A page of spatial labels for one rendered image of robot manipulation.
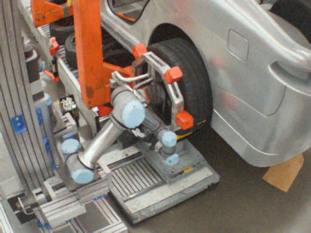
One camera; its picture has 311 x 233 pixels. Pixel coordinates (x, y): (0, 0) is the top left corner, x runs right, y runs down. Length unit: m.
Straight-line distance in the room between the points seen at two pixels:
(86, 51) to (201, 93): 0.88
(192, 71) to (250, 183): 1.26
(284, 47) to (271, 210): 1.66
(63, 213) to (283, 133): 1.33
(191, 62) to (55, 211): 1.26
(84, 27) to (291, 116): 1.53
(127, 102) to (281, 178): 1.92
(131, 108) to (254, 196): 1.68
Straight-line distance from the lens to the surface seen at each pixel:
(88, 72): 2.79
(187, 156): 3.01
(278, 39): 1.80
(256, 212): 3.01
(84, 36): 2.62
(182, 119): 2.33
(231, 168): 3.27
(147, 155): 3.10
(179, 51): 2.42
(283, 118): 1.96
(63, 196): 2.15
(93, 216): 2.68
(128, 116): 1.73
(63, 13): 4.65
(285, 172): 3.35
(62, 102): 3.07
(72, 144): 1.99
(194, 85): 2.34
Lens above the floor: 2.43
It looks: 41 degrees down
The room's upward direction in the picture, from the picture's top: straight up
